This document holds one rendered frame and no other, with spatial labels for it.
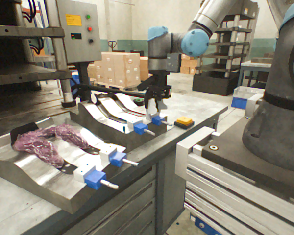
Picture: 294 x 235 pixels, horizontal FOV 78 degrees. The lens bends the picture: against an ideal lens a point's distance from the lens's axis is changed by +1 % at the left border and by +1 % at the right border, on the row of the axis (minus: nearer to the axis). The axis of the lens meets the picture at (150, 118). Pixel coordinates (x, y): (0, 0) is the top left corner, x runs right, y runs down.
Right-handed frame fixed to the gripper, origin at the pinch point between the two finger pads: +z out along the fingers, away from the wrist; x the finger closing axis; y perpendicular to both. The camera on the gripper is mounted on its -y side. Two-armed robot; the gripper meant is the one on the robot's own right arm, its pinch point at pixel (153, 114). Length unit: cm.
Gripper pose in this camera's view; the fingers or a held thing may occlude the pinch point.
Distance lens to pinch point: 81.4
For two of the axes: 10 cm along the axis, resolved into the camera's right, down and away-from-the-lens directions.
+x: 6.8, -2.9, 6.7
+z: 0.0, 9.2, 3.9
